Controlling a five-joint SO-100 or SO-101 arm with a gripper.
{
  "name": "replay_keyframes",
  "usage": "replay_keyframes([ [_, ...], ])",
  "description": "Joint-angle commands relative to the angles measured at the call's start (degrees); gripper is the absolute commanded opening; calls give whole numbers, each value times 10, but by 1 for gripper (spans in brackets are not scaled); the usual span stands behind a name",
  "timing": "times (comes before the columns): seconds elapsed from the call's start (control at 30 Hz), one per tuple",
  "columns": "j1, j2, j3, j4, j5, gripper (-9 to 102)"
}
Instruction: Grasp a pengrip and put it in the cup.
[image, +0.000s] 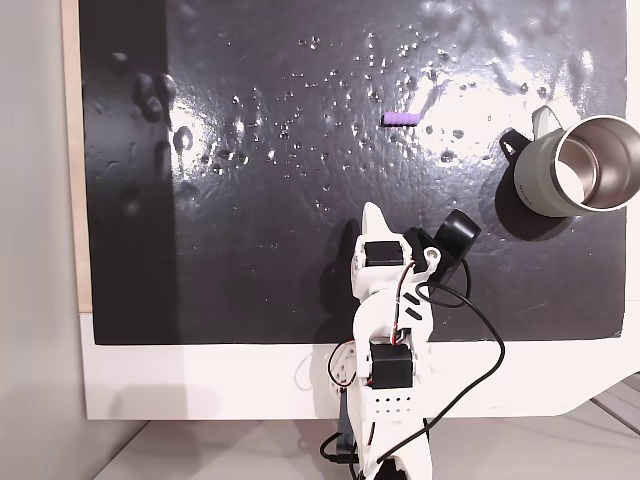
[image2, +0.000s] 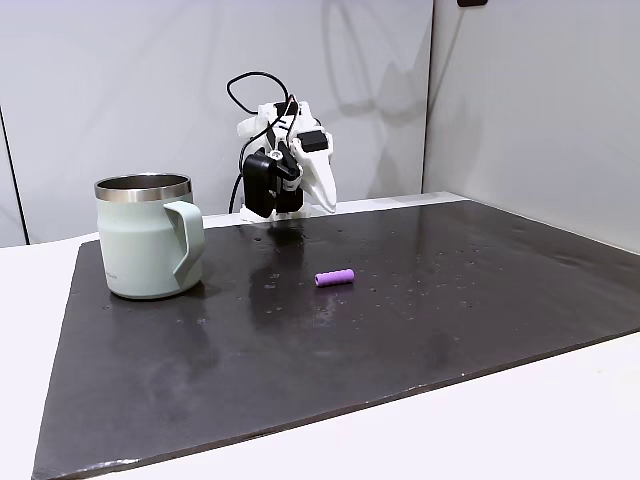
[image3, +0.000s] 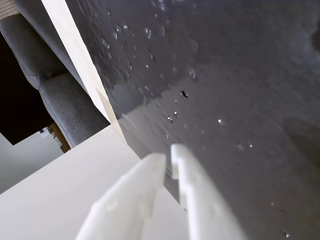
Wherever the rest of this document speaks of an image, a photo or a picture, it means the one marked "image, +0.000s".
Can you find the purple pen grip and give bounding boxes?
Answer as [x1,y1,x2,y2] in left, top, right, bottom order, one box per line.
[381,111,422,128]

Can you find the grey steel cup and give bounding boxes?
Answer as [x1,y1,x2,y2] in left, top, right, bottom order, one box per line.
[499,96,640,219]

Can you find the black glossy mat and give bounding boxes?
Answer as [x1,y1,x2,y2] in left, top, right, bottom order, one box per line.
[78,0,629,347]

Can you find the dark grey base clamp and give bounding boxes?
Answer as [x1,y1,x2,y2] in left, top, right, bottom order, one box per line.
[335,387,362,454]

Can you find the white board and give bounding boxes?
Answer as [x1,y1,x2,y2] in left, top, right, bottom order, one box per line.
[78,310,640,422]

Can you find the black oval camera box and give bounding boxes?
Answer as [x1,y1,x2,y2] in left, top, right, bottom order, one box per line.
[430,209,483,285]

